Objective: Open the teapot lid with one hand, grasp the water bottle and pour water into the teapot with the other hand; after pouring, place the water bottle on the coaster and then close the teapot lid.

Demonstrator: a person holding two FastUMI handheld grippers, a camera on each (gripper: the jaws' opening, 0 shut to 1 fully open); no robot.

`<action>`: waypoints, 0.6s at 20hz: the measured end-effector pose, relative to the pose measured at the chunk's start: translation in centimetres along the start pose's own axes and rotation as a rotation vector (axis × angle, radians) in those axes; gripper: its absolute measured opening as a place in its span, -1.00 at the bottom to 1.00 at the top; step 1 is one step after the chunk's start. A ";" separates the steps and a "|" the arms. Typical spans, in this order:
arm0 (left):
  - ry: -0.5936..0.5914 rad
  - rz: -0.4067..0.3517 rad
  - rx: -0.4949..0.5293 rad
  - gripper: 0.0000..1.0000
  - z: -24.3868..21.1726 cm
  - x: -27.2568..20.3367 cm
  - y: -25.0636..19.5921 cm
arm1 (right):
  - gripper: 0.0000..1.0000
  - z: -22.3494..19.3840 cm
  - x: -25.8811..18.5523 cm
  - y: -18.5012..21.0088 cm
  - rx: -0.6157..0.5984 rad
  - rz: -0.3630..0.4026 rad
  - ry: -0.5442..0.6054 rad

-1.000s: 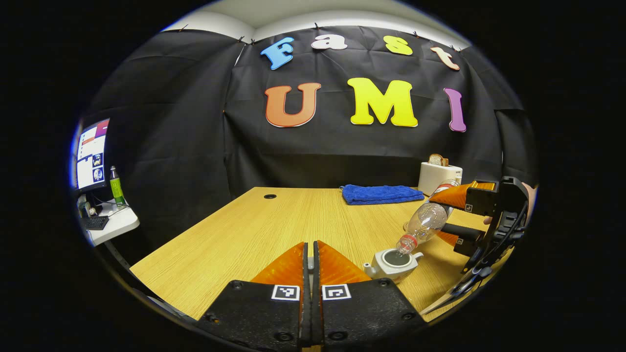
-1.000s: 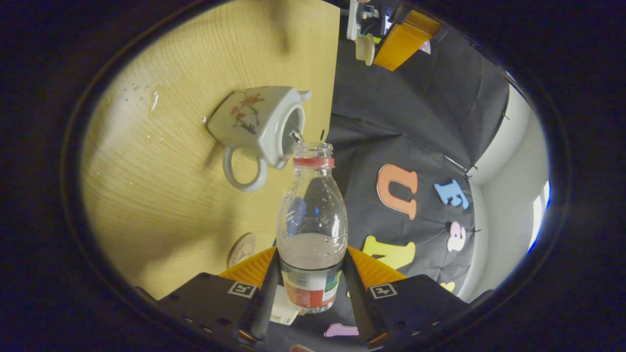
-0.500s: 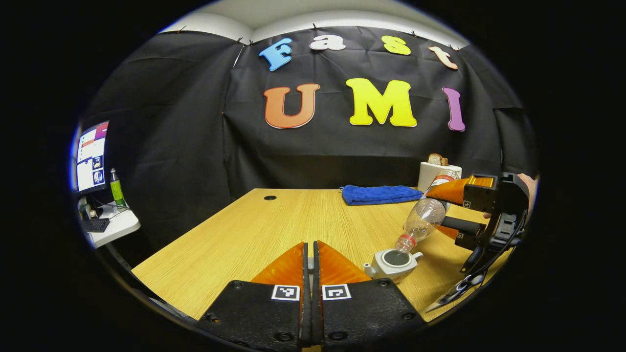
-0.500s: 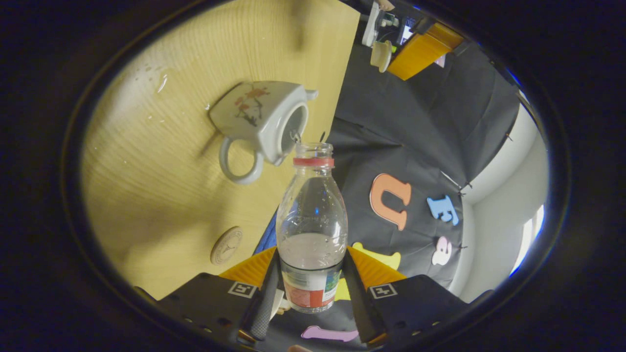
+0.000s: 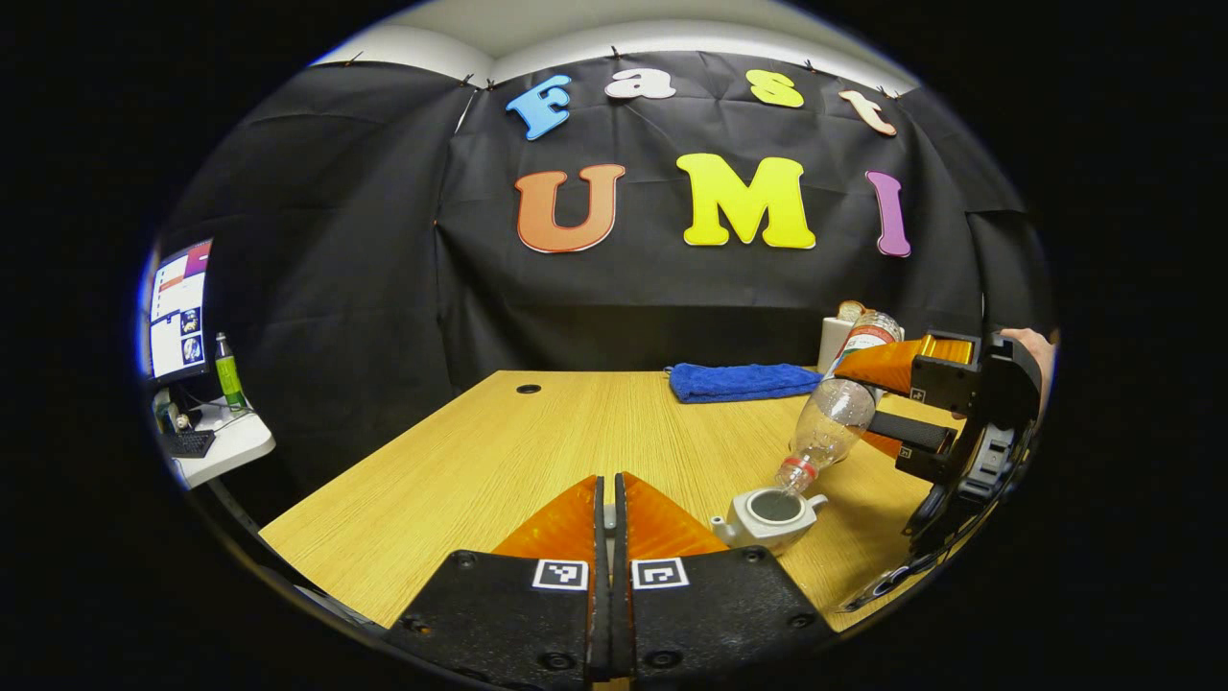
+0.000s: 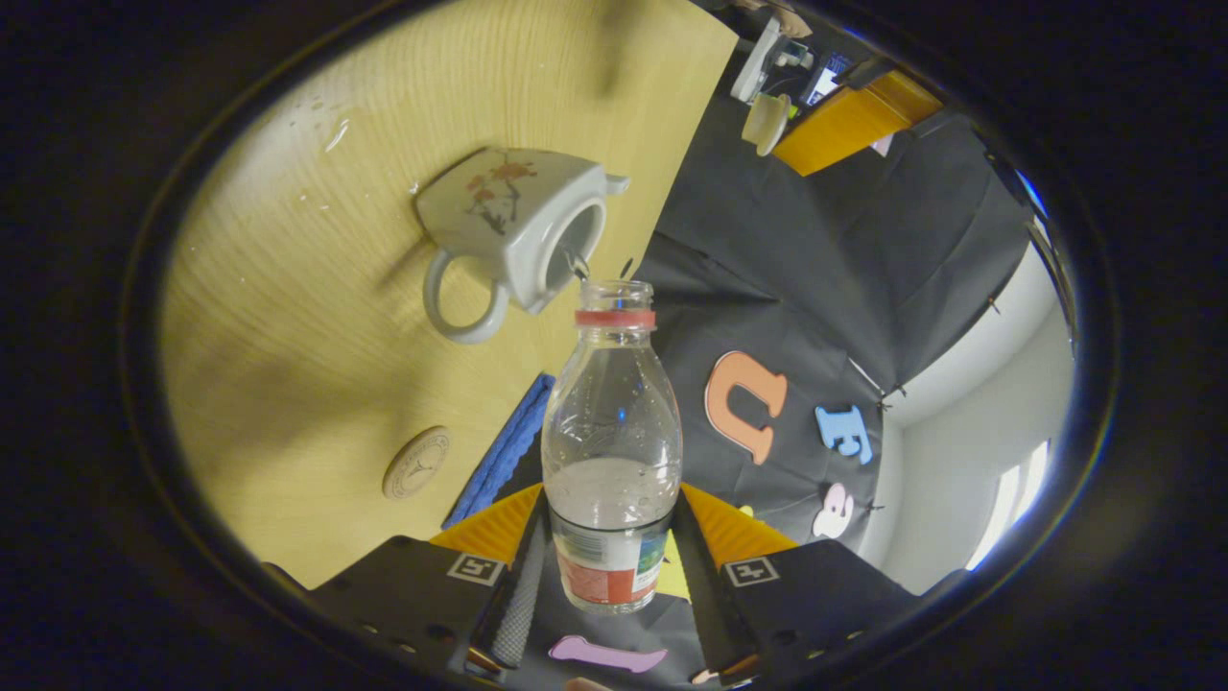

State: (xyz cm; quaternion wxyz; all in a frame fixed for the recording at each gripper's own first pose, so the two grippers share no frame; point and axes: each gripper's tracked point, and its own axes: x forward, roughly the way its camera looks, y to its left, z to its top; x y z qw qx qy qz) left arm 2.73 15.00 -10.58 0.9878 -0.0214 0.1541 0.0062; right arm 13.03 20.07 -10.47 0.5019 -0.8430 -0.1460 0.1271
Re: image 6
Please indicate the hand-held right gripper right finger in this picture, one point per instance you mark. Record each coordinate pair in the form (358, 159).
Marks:
(705, 595)

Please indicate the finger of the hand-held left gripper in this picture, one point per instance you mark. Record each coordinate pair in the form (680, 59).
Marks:
(897, 91)
(839, 130)

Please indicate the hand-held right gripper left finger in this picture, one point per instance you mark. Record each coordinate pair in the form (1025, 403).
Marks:
(518, 605)

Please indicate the round wooden coaster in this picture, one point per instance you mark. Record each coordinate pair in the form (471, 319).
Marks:
(417, 464)

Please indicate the clear plastic water bottle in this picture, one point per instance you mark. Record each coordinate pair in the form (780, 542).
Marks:
(614, 413)

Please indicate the computer monitor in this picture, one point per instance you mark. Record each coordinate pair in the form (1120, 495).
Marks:
(825, 84)

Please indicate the white side table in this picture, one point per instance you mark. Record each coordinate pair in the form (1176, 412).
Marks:
(753, 62)

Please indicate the blue folded towel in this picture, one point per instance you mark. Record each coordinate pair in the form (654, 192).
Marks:
(504, 451)

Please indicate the ceiling light panel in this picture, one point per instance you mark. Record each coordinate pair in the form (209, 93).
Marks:
(1007, 509)

